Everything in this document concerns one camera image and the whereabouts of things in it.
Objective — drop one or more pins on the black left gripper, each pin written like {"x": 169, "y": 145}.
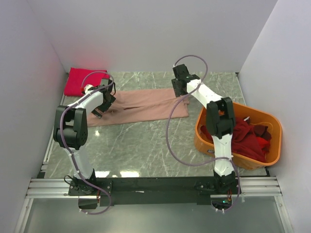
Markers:
{"x": 103, "y": 109}

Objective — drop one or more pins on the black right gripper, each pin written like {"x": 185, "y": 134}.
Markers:
{"x": 177, "y": 92}

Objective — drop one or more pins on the pink t shirt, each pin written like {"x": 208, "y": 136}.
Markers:
{"x": 136, "y": 106}

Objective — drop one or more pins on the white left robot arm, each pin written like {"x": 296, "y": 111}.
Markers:
{"x": 71, "y": 133}

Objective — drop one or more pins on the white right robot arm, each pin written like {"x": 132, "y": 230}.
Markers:
{"x": 220, "y": 123}

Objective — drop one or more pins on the folded magenta t shirt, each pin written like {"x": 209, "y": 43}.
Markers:
{"x": 76, "y": 80}

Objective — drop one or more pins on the orange plastic bin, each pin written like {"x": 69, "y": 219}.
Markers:
{"x": 274, "y": 128}

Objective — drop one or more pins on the dark red t shirt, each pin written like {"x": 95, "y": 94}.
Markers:
{"x": 244, "y": 140}

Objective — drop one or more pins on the bright red t shirt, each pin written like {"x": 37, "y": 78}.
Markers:
{"x": 263, "y": 144}

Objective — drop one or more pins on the black base beam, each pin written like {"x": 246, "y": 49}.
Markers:
{"x": 152, "y": 190}

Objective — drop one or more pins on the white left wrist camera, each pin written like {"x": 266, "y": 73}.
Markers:
{"x": 87, "y": 88}

